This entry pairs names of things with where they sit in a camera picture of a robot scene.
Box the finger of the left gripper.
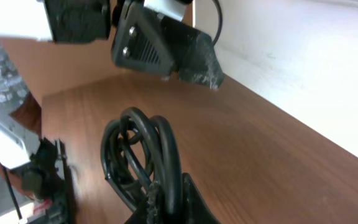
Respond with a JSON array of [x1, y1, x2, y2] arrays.
[[162, 17, 224, 90]]

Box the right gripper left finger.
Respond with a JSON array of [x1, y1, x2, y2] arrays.
[[125, 182, 163, 224]]

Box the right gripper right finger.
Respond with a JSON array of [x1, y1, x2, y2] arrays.
[[182, 173, 220, 224]]

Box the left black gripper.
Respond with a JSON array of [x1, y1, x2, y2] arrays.
[[44, 0, 175, 77]]

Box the thick black USB cable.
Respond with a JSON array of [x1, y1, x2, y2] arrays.
[[99, 106, 185, 218]]

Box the left camera cable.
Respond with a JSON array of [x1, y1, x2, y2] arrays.
[[211, 0, 224, 47]]

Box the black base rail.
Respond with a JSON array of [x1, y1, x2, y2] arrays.
[[1, 138, 74, 224]]

